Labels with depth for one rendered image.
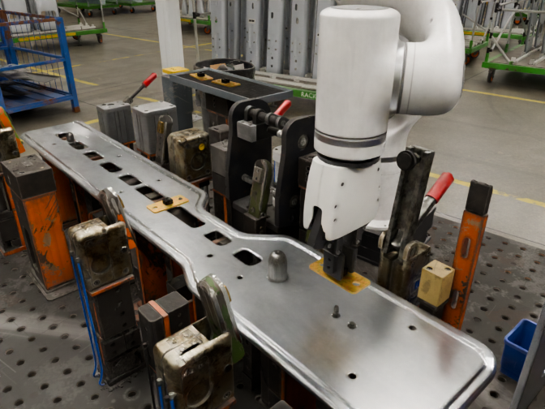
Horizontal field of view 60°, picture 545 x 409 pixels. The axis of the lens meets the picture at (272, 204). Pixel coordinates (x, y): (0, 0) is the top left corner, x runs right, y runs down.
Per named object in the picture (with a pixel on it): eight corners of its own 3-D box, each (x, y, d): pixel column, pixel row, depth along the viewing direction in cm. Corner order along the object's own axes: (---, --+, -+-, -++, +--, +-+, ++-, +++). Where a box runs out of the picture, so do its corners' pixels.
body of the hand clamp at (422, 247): (359, 398, 92) (378, 244, 76) (381, 380, 96) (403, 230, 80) (384, 418, 88) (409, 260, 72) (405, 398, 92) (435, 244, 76)
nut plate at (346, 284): (307, 267, 67) (307, 260, 67) (325, 257, 69) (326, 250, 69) (354, 295, 62) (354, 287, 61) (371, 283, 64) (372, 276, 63)
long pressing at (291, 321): (7, 137, 140) (6, 132, 140) (82, 122, 154) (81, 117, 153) (406, 475, 49) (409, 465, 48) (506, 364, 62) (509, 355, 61)
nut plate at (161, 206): (154, 213, 96) (153, 208, 96) (145, 207, 99) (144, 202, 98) (190, 201, 101) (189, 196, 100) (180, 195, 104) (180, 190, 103)
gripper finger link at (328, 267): (328, 227, 63) (326, 269, 66) (311, 235, 61) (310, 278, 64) (347, 236, 61) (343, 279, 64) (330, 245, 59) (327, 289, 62)
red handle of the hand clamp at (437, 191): (382, 238, 75) (436, 166, 79) (385, 246, 76) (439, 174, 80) (405, 250, 72) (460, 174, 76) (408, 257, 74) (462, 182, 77)
